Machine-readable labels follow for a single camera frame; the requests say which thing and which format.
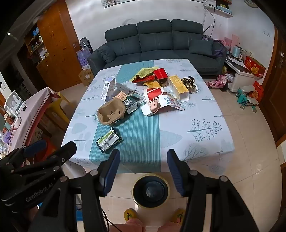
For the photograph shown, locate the pink paper bag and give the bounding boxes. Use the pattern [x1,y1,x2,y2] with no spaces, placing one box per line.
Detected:
[223,34,239,51]

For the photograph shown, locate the wooden door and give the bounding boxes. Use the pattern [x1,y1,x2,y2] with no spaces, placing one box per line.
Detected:
[260,27,286,148]

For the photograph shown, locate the dark green cushion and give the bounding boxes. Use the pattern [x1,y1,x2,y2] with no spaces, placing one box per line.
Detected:
[188,40,214,56]
[96,46,117,64]

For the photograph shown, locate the yellow wrapper piece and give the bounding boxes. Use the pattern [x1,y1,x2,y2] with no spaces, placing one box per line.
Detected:
[144,81,162,90]

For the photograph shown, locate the brown cardboard box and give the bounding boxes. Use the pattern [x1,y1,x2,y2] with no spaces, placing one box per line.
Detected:
[78,69,95,87]

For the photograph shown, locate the light blue round container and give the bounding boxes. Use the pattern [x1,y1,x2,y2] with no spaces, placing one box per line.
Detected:
[230,45,242,59]

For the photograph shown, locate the white plastic rack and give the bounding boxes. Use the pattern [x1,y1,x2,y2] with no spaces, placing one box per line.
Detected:
[3,90,28,116]

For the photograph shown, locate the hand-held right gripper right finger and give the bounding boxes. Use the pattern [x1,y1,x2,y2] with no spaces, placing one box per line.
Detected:
[166,149,262,232]

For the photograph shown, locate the person's right leg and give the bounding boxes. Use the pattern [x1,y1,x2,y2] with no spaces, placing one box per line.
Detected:
[157,221,181,232]

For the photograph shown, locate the wooden cabinet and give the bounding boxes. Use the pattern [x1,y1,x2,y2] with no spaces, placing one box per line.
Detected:
[23,0,83,92]

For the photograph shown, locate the pale yellow toothpaste box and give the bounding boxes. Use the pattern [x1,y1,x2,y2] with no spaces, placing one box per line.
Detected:
[168,75,190,103]

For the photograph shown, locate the person's left leg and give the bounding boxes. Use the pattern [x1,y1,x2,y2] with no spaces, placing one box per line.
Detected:
[108,218,146,232]

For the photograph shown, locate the yellow plastic chair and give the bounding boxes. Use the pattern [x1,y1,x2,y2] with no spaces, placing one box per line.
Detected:
[48,92,74,131]

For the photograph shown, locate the large red gift box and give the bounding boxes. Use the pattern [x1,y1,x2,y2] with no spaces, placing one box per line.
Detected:
[243,56,266,77]

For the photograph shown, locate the black gold wrapper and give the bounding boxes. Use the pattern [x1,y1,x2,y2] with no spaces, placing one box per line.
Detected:
[181,76,199,94]

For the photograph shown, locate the teal grey toy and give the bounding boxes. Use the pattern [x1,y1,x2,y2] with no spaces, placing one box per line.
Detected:
[236,86,261,113]

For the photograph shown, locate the white wall shelf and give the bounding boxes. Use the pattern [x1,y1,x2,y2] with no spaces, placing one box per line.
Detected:
[206,4,234,17]

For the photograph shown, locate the small red gift box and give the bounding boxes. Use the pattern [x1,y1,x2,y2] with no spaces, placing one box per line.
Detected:
[248,81,264,101]

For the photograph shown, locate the purple printed box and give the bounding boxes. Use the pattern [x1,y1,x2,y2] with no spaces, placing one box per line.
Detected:
[76,47,91,70]

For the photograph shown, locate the pink cloth covered table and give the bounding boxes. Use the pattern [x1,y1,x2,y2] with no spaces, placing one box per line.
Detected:
[7,87,58,154]

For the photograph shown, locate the red bucket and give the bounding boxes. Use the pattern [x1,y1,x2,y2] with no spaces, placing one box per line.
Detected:
[43,139,59,157]

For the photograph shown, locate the white side cabinet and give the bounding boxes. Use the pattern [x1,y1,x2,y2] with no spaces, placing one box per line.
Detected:
[225,60,257,93]

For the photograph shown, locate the red crumpled wrapper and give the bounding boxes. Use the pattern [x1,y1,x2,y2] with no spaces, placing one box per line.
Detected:
[134,75,156,84]

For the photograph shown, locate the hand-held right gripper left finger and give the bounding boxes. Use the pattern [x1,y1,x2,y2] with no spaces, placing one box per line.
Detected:
[28,149,121,232]

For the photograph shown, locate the paper pulp cup carrier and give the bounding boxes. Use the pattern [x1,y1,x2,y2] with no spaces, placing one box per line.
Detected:
[97,99,127,126]

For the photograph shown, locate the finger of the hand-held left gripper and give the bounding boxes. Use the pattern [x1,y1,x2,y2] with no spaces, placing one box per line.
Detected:
[13,141,77,176]
[4,139,47,165]

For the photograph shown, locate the red cardboard box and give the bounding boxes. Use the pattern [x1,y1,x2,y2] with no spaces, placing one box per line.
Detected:
[153,68,169,87]

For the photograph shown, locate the dark green sofa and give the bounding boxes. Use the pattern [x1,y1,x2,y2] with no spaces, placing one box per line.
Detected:
[87,19,228,76]

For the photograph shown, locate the black cable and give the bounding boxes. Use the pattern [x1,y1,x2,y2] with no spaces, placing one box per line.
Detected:
[76,196,117,232]

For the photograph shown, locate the red white printed package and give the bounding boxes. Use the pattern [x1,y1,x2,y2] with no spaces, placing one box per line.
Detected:
[141,87,185,117]

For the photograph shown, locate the hanging wall cables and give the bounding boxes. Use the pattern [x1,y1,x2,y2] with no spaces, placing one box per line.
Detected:
[202,0,216,36]

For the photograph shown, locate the person's leg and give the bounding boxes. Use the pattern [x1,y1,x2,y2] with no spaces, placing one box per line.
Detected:
[157,221,181,232]
[108,218,146,232]

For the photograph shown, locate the black bin yellow rim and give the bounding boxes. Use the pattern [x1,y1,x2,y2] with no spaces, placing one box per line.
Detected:
[132,173,171,209]

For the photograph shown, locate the pink patterned bag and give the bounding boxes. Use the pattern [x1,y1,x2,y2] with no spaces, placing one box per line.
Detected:
[205,75,228,90]

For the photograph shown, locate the silver cardboard box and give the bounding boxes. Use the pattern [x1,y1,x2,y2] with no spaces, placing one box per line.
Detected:
[102,76,144,102]

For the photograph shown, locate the yellow snack bag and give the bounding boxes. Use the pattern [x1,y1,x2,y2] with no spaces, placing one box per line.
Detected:
[131,66,159,83]

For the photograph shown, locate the purple bag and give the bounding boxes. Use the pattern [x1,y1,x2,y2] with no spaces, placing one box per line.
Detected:
[202,34,230,57]

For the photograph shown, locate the crumpled green white wrapper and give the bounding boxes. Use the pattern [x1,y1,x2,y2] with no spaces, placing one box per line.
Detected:
[96,128,124,154]

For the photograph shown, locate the brown green paper coffee bag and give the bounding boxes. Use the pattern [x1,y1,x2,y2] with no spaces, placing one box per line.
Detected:
[113,91,139,115]

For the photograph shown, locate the leaf print tablecloth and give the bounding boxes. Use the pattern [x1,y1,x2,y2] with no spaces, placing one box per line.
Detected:
[65,58,235,174]

